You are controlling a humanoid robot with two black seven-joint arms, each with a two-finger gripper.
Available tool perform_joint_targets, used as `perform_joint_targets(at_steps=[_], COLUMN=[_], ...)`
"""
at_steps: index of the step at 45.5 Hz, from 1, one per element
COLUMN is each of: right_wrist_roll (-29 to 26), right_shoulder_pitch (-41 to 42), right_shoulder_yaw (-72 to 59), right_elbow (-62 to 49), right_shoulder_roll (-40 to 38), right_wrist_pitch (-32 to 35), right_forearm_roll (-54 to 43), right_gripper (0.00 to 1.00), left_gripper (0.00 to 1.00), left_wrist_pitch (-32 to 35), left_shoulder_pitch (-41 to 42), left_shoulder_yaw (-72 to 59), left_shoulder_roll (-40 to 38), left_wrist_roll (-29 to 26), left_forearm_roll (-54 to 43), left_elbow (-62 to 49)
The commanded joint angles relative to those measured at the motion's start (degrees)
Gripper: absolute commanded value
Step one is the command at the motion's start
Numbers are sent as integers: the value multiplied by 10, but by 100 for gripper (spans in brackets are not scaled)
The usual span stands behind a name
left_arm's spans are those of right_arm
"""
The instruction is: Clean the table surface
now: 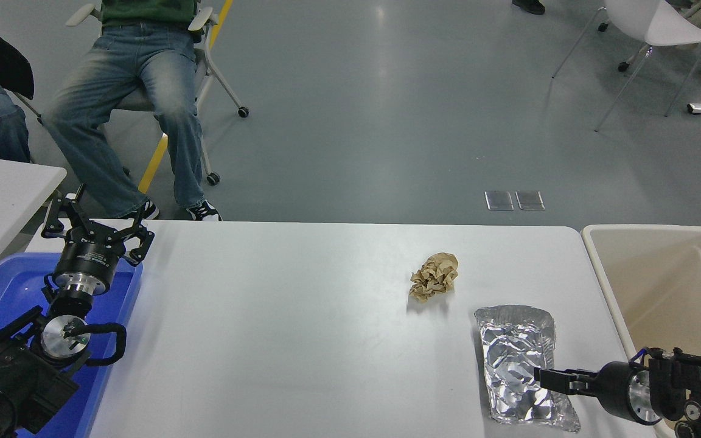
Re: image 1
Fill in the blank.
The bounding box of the metal floor socket plate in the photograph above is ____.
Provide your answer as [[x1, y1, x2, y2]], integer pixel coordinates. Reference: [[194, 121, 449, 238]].
[[485, 190, 515, 212], [515, 190, 546, 211]]

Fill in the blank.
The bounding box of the white shell chair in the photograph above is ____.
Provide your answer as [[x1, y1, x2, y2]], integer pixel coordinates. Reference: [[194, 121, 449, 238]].
[[553, 0, 701, 132]]

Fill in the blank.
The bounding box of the grey chair leg with castor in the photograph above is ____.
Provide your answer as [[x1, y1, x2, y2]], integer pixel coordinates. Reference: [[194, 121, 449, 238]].
[[7, 90, 48, 127]]

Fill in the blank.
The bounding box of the large pale plastic bin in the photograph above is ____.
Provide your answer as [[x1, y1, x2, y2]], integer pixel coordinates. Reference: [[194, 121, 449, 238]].
[[581, 224, 701, 438]]

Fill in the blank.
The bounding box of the seated person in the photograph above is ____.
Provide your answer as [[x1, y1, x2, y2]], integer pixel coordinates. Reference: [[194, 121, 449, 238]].
[[41, 0, 223, 221]]

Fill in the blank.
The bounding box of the tan paper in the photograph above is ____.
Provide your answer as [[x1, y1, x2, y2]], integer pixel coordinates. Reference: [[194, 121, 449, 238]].
[[410, 252, 459, 304]]

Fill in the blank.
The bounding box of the silver foil tray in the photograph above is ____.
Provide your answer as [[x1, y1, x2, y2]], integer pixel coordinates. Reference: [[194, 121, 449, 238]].
[[474, 304, 581, 433]]

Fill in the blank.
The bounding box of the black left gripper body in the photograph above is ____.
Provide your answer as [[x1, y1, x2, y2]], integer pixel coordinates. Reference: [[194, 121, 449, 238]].
[[55, 234, 126, 285]]

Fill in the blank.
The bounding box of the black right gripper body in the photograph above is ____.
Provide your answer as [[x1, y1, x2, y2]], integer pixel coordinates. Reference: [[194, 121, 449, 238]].
[[594, 361, 639, 422]]

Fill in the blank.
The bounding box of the blue plastic tray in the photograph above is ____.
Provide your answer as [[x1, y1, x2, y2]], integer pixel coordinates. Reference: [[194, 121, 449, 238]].
[[0, 252, 144, 438]]

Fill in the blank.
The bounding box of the rolling chair with armrests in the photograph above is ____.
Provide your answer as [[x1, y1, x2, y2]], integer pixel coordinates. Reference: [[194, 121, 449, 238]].
[[65, 0, 251, 186]]

